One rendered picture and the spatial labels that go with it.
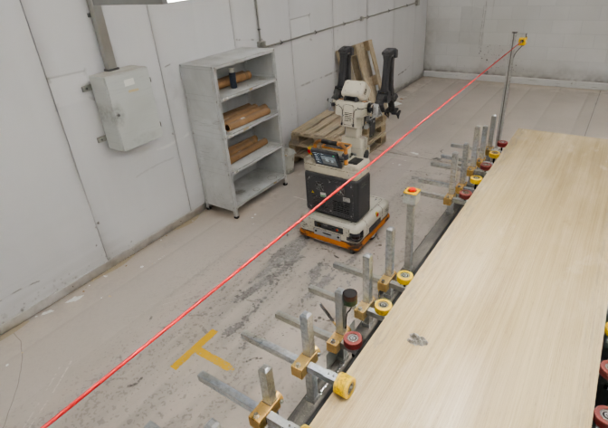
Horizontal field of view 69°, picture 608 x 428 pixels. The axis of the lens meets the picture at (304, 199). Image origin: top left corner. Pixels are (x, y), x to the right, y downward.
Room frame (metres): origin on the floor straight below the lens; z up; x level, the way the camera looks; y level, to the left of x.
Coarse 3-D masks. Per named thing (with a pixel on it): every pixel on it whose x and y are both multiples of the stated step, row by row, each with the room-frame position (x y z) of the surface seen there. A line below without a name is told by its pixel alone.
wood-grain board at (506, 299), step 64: (512, 192) 2.54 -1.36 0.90; (576, 192) 2.47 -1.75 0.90; (448, 256) 1.90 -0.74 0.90; (512, 256) 1.86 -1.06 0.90; (576, 256) 1.82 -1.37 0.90; (384, 320) 1.47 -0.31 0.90; (448, 320) 1.44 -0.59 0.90; (512, 320) 1.41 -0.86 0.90; (576, 320) 1.38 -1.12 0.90; (384, 384) 1.14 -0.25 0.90; (448, 384) 1.12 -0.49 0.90; (512, 384) 1.10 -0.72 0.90; (576, 384) 1.08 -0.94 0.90
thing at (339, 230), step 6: (312, 222) 3.45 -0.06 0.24; (318, 222) 3.41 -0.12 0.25; (324, 222) 3.38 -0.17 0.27; (324, 228) 3.38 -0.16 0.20; (330, 228) 3.34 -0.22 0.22; (336, 228) 3.30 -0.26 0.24; (342, 228) 3.26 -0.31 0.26; (348, 228) 3.24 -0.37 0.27; (342, 234) 3.26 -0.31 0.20; (348, 234) 3.23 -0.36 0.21
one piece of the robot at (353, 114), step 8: (336, 104) 3.78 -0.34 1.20; (344, 104) 3.74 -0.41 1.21; (352, 104) 3.69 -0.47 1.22; (360, 104) 3.64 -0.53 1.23; (368, 104) 3.70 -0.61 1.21; (336, 112) 3.77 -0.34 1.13; (344, 112) 3.73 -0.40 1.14; (352, 112) 3.68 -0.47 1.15; (360, 112) 3.63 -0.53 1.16; (368, 112) 3.71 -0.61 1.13; (344, 120) 3.72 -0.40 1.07; (352, 120) 3.67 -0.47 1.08; (360, 120) 3.71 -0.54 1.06; (352, 128) 3.73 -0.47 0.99; (360, 128) 3.74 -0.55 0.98; (344, 136) 3.78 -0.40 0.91; (352, 136) 3.72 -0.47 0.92; (360, 136) 3.74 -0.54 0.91; (352, 144) 3.73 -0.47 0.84; (360, 144) 3.69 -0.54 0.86; (352, 152) 3.73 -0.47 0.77; (360, 152) 3.68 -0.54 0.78; (368, 152) 3.77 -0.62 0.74
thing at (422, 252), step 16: (448, 224) 2.53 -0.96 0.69; (432, 240) 2.35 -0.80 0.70; (416, 256) 2.19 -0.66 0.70; (416, 272) 2.08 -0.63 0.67; (368, 336) 1.58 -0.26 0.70; (336, 368) 1.40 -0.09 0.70; (320, 384) 1.32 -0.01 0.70; (304, 400) 1.25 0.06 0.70; (320, 400) 1.24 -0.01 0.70; (304, 416) 1.17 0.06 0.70
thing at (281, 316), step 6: (276, 312) 1.62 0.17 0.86; (282, 312) 1.61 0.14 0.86; (276, 318) 1.61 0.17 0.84; (282, 318) 1.58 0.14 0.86; (288, 318) 1.57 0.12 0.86; (294, 318) 1.57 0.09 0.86; (294, 324) 1.54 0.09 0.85; (318, 330) 1.48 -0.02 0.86; (324, 330) 1.48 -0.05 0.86; (318, 336) 1.46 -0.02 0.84; (324, 336) 1.45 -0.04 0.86; (330, 336) 1.44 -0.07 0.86; (342, 342) 1.40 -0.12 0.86; (354, 354) 1.36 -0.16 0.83
